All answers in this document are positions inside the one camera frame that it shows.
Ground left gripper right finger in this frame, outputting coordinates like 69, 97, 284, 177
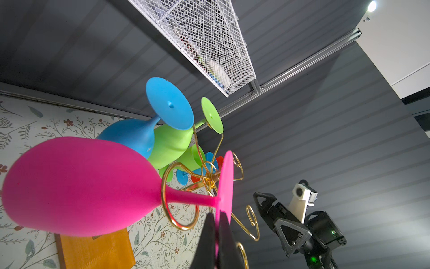
218, 211, 245, 269

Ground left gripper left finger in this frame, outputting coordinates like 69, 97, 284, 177
190, 213, 216, 269

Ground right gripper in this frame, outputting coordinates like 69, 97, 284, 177
253, 192, 314, 258

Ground red wine glass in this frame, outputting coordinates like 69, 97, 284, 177
191, 152, 224, 183

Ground blue wine glass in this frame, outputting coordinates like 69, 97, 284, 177
176, 151, 219, 186
96, 76, 195, 160

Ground pink wine glass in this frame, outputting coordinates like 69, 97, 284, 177
2, 137, 234, 237

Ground green wine glass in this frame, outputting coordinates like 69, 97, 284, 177
148, 97, 224, 170
158, 145, 206, 177

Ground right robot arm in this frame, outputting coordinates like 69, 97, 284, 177
253, 192, 347, 269

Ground orange wooden rack base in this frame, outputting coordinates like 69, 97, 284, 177
54, 229, 135, 269

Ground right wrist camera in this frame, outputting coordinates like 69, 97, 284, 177
287, 179, 318, 224

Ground gold wire glass rack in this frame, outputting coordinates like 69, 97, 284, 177
160, 122, 261, 269

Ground white mesh wall basket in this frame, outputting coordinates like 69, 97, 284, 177
130, 1, 256, 97

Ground aluminium frame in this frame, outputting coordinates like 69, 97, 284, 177
1, 28, 362, 120

